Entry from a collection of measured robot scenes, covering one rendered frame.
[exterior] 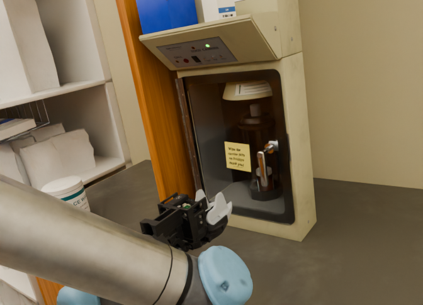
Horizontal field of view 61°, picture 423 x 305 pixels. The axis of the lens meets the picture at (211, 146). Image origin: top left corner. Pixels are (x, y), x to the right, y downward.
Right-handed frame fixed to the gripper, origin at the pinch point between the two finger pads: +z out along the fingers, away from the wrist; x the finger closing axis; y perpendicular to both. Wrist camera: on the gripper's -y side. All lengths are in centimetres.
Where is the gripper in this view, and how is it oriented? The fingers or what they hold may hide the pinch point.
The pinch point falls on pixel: (223, 207)
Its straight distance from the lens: 74.7
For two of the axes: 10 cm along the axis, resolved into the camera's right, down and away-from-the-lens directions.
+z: 5.8, -3.3, 7.5
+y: -1.6, -9.4, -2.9
